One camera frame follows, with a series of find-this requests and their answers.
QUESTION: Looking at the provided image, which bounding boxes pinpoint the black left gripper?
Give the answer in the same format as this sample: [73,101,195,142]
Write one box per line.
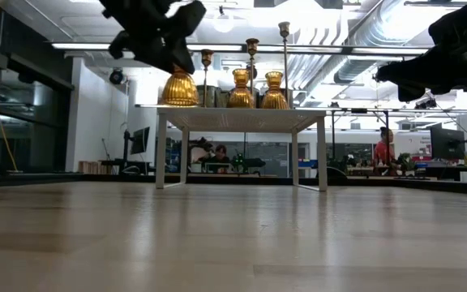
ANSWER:
[99,0,196,76]

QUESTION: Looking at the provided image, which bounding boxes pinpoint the amber ribbed glass candle holder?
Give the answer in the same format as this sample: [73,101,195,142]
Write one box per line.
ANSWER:
[161,67,199,107]
[260,71,290,110]
[228,67,255,110]

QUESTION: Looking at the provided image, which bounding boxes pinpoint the short gold candlestick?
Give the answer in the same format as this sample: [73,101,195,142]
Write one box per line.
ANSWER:
[199,48,214,109]

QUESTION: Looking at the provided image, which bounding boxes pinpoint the medium gold candlestick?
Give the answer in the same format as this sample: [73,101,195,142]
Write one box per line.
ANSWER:
[245,37,260,109]

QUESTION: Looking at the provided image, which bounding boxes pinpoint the tall gold candlestick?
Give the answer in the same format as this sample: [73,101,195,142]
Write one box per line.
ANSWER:
[277,20,291,110]

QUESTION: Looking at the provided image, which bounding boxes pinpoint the black track light cluster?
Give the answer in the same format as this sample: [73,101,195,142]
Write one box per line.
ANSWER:
[414,97,439,110]

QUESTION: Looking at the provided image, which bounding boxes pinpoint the black round ceiling spotlight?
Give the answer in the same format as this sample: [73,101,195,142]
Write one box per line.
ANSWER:
[109,67,126,86]

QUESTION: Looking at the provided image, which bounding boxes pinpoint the globe ceiling lamp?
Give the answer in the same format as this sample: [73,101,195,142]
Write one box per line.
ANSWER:
[212,11,235,34]

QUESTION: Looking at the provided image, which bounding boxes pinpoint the black computer monitor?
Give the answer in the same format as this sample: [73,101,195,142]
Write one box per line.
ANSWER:
[130,126,152,156]
[430,123,467,161]

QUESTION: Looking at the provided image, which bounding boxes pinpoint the black pole stand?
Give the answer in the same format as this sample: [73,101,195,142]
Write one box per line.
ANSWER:
[330,107,392,176]

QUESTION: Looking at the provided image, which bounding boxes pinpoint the person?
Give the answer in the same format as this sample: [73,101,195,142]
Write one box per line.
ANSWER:
[200,144,231,174]
[373,127,396,176]

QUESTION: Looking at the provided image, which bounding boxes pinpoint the long ceiling light strip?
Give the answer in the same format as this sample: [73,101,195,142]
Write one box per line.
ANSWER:
[50,41,431,58]

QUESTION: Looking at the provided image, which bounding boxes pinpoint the white perforated shelf riser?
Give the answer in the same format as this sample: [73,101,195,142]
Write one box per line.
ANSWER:
[155,105,328,192]

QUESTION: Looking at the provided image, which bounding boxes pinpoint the background robot with green light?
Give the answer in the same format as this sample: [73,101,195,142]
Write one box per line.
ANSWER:
[228,150,267,176]

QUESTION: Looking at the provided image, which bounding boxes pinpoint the wooden crates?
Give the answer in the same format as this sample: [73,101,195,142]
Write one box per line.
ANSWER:
[78,160,104,175]

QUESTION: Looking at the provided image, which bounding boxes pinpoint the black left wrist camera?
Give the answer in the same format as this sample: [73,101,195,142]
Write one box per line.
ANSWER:
[168,0,208,41]

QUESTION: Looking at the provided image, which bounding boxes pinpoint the silver ventilation duct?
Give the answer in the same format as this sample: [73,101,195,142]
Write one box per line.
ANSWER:
[285,0,411,97]

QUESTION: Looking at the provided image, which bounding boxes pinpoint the black aluminium table frame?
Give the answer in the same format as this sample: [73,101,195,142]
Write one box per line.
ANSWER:
[0,172,467,196]

